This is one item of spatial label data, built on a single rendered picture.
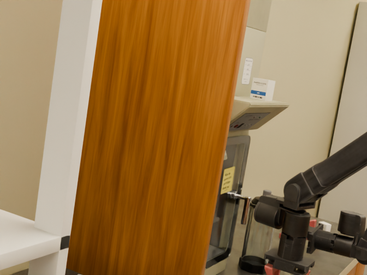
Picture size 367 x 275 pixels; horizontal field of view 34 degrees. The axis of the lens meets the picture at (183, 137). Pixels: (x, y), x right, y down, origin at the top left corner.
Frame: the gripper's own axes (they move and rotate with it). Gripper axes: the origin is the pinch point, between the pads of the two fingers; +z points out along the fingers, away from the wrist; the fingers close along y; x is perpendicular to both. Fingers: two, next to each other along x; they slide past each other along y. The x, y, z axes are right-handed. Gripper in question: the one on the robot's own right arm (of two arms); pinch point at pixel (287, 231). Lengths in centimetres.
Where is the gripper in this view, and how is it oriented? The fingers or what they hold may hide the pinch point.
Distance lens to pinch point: 183.1
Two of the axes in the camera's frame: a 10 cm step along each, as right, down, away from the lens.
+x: -0.8, 9.7, 2.1
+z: -8.7, -1.7, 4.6
